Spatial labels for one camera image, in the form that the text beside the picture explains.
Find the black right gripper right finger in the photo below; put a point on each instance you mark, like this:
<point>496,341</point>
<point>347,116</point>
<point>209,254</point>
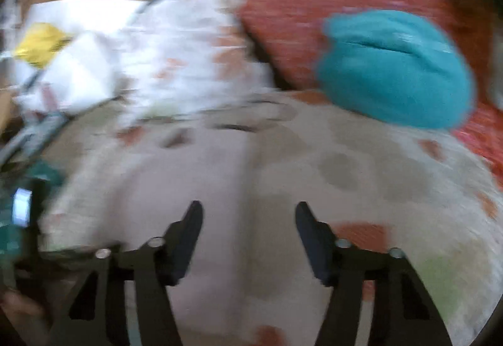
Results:
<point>403,311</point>

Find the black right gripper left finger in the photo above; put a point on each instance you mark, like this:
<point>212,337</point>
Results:
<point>94,312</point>

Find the pale pink cloth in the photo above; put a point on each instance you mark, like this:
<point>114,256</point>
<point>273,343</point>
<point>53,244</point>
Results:
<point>165,221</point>

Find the teal cardboard box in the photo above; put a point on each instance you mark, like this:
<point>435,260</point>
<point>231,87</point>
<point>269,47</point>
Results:
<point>24,198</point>

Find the heart patterned quilt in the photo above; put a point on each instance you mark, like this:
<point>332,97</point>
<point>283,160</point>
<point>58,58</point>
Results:
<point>376,185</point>

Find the teal fleece bundle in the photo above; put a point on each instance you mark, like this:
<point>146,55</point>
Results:
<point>395,67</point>

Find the white floral pillow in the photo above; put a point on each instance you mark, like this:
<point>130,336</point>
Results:
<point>184,57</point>

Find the red floral blanket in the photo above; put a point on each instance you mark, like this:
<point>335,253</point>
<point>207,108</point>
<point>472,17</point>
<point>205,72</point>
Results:
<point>289,32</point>

